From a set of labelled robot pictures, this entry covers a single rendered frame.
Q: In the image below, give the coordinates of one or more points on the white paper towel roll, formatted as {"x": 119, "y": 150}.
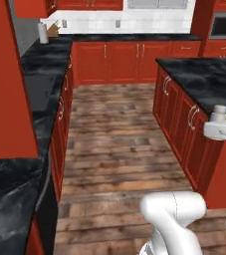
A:
{"x": 43, "y": 33}

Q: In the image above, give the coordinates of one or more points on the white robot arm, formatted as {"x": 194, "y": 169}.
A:
{"x": 171, "y": 212}

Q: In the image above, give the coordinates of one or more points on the red wall cabinet run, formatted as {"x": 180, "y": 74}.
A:
{"x": 84, "y": 4}

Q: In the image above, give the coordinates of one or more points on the grey window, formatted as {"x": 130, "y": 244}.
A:
{"x": 157, "y": 3}

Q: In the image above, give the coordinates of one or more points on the grey wall socket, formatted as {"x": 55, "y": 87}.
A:
{"x": 64, "y": 23}
{"x": 117, "y": 24}

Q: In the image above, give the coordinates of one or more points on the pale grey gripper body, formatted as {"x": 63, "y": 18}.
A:
{"x": 222, "y": 129}

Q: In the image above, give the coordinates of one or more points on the red base cabinet row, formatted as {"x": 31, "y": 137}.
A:
{"x": 58, "y": 146}

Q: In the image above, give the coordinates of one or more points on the wooden knife block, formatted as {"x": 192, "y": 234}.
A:
{"x": 53, "y": 30}

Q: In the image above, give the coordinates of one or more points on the grey built-in microwave oven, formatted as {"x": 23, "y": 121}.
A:
{"x": 224, "y": 26}

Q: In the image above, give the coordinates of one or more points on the red island cabinet door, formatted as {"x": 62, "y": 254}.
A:
{"x": 175, "y": 116}
{"x": 197, "y": 156}
{"x": 158, "y": 99}
{"x": 181, "y": 139}

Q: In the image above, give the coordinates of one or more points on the red island cabinet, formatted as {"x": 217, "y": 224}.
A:
{"x": 224, "y": 176}

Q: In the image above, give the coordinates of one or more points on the red tall cabinet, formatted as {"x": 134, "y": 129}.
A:
{"x": 202, "y": 20}

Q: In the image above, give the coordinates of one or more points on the red base cabinet run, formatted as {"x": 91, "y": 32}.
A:
{"x": 124, "y": 63}

